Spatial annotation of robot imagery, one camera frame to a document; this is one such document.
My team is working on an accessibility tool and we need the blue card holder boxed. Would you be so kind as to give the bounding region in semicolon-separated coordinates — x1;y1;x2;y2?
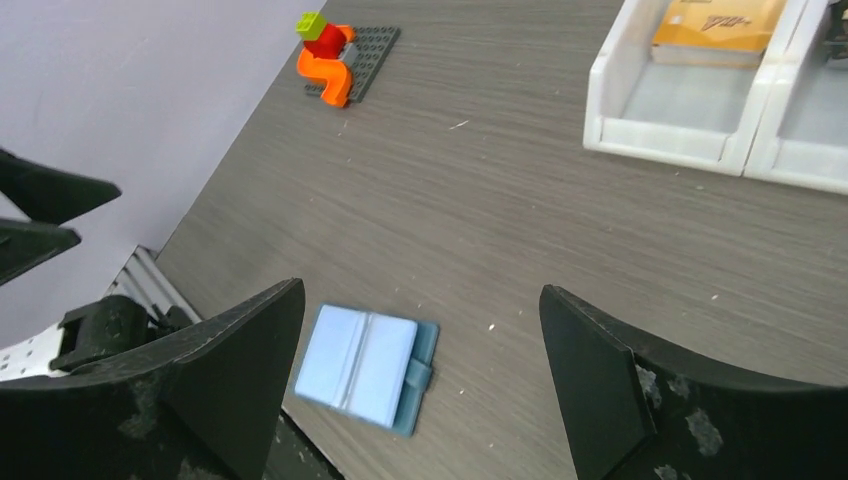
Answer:
294;304;440;437

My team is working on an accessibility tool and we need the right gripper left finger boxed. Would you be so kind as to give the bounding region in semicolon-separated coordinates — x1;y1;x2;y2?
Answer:
66;278;305;479

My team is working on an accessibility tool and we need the orange card stack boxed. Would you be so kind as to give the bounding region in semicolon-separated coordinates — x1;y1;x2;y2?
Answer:
651;0;785;68

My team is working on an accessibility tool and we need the orange curved toy piece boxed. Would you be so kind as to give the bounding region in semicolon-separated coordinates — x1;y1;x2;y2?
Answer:
296;25;355;108

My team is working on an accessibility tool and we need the white two-compartment tray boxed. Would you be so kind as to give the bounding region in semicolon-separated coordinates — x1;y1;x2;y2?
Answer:
583;1;847;194

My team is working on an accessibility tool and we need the grey toy block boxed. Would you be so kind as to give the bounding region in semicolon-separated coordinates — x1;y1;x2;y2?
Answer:
338;42;359;70

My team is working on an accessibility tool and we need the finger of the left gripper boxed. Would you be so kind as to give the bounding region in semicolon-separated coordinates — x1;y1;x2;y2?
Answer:
1;218;81;285
1;149;122;225

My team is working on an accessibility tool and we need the red toy block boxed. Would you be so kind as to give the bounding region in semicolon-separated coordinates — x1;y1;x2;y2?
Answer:
302;23;348;60

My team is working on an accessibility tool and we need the green toy cube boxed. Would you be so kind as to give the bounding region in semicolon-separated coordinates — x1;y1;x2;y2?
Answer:
295;11;328;42

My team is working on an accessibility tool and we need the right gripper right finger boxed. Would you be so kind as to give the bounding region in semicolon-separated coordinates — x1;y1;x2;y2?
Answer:
539;285;847;479

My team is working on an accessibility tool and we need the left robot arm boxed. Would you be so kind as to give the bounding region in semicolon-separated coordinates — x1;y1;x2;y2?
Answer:
1;150;201;381

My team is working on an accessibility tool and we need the grey building baseplate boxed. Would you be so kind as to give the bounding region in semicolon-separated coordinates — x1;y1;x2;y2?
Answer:
306;27;400;103

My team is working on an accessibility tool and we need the black card stack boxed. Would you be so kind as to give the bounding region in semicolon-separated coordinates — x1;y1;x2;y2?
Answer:
823;0;847;70

